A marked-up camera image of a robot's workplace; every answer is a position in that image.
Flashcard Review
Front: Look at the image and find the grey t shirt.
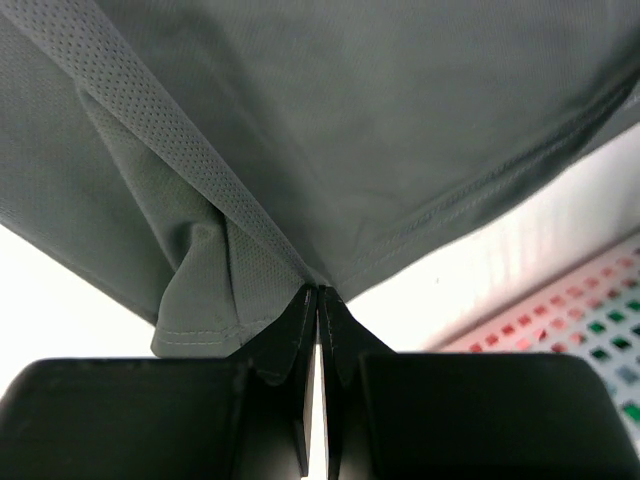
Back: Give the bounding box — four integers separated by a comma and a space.
1, 1, 639, 357

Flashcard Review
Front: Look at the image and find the white laundry basket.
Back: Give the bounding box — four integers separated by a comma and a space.
424, 124, 640, 441

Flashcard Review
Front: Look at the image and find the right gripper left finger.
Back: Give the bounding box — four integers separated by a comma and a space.
1, 286, 317, 479

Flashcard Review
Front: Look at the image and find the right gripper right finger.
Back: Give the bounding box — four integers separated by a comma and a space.
317, 287, 639, 479

